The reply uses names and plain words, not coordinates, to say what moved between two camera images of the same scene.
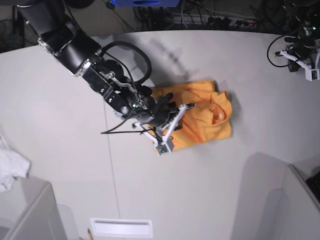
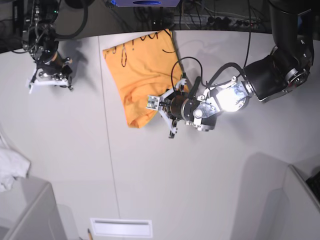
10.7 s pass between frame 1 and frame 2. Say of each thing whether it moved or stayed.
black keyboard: stayed
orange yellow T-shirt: moved
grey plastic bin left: stayed
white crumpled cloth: stayed
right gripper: moved
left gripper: moved
